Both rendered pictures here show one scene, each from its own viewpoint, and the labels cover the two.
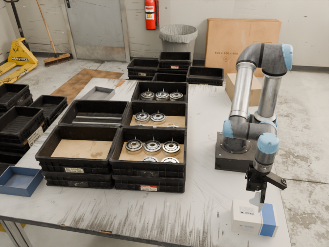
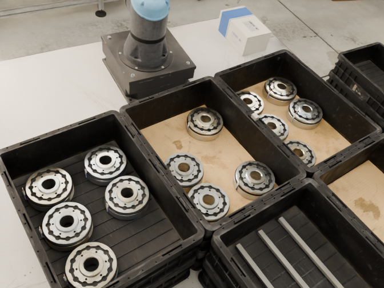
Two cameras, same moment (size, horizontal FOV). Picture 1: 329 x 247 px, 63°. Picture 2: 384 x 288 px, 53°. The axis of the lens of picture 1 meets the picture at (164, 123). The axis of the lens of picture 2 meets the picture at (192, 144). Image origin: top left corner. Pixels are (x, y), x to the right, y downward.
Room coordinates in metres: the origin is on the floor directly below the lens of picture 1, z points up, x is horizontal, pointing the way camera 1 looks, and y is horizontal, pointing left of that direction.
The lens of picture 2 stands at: (1.93, 0.42, 1.63)
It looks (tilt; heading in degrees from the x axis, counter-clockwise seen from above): 50 degrees down; 221
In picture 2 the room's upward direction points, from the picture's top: 12 degrees clockwise
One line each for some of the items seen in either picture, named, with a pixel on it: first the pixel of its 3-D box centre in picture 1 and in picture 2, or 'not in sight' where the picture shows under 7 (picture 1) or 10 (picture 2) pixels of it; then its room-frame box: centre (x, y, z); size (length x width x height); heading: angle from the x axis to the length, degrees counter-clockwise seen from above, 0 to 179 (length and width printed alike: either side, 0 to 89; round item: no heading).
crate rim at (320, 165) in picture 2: (150, 145); (294, 104); (1.14, 0.08, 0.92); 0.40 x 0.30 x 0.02; 84
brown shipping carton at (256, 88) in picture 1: (243, 89); not in sight; (2.00, -0.67, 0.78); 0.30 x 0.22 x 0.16; 3
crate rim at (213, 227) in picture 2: (156, 115); (209, 143); (1.43, 0.05, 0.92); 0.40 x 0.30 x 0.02; 84
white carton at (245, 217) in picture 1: (253, 217); (243, 30); (0.79, -0.42, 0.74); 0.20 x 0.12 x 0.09; 79
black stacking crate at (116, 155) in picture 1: (151, 152); (288, 117); (1.14, 0.08, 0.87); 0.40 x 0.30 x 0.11; 84
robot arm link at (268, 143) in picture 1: (266, 148); not in sight; (0.79, -0.40, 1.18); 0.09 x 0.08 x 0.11; 161
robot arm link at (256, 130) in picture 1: (262, 133); not in sight; (0.89, -0.41, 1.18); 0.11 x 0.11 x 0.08; 71
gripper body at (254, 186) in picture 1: (257, 177); not in sight; (0.79, -0.39, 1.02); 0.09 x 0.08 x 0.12; 79
